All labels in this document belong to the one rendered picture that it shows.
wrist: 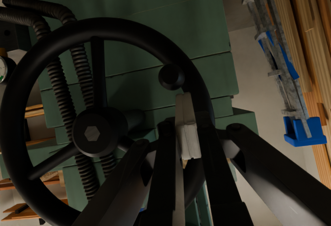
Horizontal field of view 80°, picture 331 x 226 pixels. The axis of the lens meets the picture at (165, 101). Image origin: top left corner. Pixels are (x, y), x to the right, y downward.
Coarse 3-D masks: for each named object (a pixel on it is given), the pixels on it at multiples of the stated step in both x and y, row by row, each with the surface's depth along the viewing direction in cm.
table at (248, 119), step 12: (216, 120) 41; (228, 120) 41; (240, 120) 41; (252, 120) 40; (132, 132) 42; (144, 132) 39; (156, 132) 43; (36, 144) 56; (48, 144) 50; (60, 144) 46; (0, 156) 48; (36, 156) 47; (48, 156) 46; (120, 156) 34; (0, 168) 48; (60, 168) 46
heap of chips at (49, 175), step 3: (54, 171) 53; (57, 171) 54; (45, 174) 50; (48, 174) 51; (51, 174) 52; (54, 174) 54; (42, 177) 49; (45, 177) 50; (48, 177) 52; (51, 177) 53; (42, 180) 51; (45, 180) 52
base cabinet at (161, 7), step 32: (64, 0) 45; (96, 0) 44; (128, 0) 43; (160, 0) 42; (192, 0) 41; (32, 32) 46; (160, 32) 42; (192, 32) 41; (224, 32) 41; (64, 64) 45; (128, 64) 43; (160, 64) 42
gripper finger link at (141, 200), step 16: (144, 144) 13; (128, 160) 12; (112, 176) 11; (128, 176) 10; (144, 176) 13; (96, 192) 10; (112, 192) 10; (128, 192) 10; (144, 192) 12; (96, 208) 9; (112, 208) 9; (128, 208) 10; (80, 224) 8; (96, 224) 8; (112, 224) 9; (128, 224) 10
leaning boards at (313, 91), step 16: (288, 0) 155; (304, 0) 131; (320, 0) 128; (288, 16) 155; (304, 16) 134; (320, 16) 132; (288, 32) 161; (304, 32) 152; (320, 32) 131; (304, 48) 157; (320, 48) 133; (304, 64) 154; (320, 64) 137; (304, 80) 155; (320, 80) 142; (304, 96) 195; (320, 96) 151; (320, 112) 165; (320, 144) 188; (320, 160) 195; (320, 176) 203
